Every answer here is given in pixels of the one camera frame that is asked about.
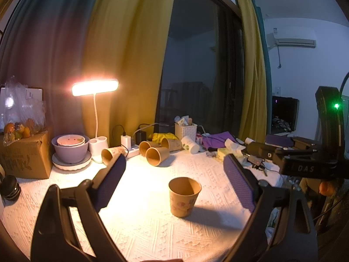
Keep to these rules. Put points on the orange round object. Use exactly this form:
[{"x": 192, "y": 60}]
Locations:
[{"x": 326, "y": 188}]

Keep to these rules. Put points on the white charger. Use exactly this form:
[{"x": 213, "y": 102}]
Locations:
[{"x": 126, "y": 142}]

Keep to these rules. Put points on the black power adapter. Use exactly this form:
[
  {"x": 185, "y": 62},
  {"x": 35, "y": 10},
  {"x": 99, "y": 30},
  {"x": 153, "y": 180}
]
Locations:
[{"x": 141, "y": 137}]

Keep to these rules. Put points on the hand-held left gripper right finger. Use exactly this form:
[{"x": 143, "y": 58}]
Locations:
[{"x": 240, "y": 182}]

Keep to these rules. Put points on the yellow cloth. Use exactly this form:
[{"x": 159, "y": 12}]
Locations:
[{"x": 163, "y": 136}]

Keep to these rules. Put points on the small pale bowl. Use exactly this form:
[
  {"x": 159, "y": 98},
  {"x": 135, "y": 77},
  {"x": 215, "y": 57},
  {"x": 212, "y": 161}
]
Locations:
[{"x": 71, "y": 141}]

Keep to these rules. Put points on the white air conditioner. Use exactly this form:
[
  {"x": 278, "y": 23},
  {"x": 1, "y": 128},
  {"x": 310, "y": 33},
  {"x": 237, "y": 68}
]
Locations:
[{"x": 294, "y": 38}]

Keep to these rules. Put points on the purple bowl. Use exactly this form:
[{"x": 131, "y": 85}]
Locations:
[{"x": 71, "y": 154}]

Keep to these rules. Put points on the dark monitor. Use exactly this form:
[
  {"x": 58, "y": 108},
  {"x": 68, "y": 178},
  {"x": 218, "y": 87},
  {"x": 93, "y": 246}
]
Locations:
[{"x": 285, "y": 112}]

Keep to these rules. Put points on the purple cloth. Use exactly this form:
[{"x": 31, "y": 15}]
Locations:
[{"x": 218, "y": 140}]

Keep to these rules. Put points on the crumpled white tissue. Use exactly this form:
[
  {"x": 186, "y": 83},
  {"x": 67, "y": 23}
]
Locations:
[{"x": 231, "y": 144}]

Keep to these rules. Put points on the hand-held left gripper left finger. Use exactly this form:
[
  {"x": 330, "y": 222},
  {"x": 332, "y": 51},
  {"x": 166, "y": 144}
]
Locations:
[{"x": 110, "y": 178}]

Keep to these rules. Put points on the bunch of keys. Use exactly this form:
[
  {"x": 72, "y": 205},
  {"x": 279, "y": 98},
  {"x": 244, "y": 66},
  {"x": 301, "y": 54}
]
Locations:
[{"x": 261, "y": 168}]

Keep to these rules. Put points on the plastic bag of fruit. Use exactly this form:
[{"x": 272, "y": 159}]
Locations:
[{"x": 21, "y": 114}]

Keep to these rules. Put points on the white power strip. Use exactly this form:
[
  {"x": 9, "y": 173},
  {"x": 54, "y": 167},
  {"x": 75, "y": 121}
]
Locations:
[{"x": 135, "y": 151}]

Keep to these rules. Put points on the white desk lamp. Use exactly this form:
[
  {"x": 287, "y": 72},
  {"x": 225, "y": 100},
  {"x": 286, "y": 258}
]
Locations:
[{"x": 95, "y": 87}]

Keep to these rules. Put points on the cardboard box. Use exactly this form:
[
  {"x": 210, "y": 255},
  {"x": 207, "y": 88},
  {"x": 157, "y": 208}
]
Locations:
[{"x": 26, "y": 157}]

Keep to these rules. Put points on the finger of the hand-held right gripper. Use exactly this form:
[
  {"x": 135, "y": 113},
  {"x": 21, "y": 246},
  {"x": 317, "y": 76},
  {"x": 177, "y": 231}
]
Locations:
[
  {"x": 261, "y": 150},
  {"x": 278, "y": 140}
]

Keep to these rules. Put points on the white plastic basket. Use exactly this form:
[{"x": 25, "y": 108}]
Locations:
[{"x": 186, "y": 131}]

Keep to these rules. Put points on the white textured tablecloth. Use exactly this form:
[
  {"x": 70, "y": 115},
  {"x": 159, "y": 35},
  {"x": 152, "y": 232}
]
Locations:
[{"x": 152, "y": 223}]

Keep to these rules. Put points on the white printed paper cup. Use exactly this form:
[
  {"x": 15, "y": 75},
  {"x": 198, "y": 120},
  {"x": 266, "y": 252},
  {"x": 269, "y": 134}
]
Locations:
[{"x": 190, "y": 144}]

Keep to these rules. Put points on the white plate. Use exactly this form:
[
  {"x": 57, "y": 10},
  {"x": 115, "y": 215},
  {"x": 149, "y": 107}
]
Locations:
[{"x": 84, "y": 163}]

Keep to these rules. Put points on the yellow curtain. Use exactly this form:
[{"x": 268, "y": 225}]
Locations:
[
  {"x": 252, "y": 73},
  {"x": 131, "y": 46}
]

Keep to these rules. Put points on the black round object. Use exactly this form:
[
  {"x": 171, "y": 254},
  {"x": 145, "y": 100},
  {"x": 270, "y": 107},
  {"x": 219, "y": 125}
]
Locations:
[{"x": 10, "y": 187}]

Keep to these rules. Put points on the dark glass sliding door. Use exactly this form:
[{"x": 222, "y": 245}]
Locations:
[{"x": 196, "y": 60}]

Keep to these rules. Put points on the dark teal curtain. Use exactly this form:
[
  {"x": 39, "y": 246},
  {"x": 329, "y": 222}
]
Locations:
[
  {"x": 265, "y": 60},
  {"x": 43, "y": 38}
]

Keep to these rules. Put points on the brown printed paper cup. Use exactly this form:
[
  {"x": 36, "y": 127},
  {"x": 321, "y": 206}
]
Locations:
[
  {"x": 146, "y": 146},
  {"x": 157, "y": 155},
  {"x": 184, "y": 198},
  {"x": 171, "y": 143},
  {"x": 111, "y": 154}
]

